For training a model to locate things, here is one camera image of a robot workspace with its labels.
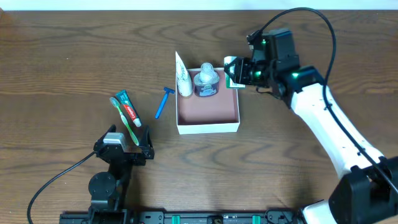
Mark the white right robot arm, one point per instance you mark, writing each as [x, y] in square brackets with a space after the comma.
[367, 190]

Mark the green toothbrush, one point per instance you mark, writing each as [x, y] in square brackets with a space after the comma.
[117, 105]

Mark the black mounting rail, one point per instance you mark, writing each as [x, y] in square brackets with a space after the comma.
[158, 217]

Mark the white Pantene tube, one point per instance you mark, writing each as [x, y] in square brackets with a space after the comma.
[184, 81]

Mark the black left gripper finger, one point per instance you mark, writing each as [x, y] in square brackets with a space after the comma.
[112, 129]
[145, 142]

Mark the blue disposable razor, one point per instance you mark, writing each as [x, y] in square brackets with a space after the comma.
[168, 91]

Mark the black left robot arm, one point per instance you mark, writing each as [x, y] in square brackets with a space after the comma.
[108, 189]

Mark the Colgate toothpaste tube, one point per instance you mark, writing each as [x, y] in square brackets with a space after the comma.
[124, 99]

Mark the white box pink interior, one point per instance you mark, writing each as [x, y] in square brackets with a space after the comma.
[214, 114]

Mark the green white soap box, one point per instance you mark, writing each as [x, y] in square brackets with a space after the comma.
[229, 82]

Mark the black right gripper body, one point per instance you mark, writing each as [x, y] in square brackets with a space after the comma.
[245, 71]

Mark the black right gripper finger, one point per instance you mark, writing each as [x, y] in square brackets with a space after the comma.
[233, 70]
[233, 61]

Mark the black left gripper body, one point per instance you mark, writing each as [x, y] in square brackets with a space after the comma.
[125, 152]

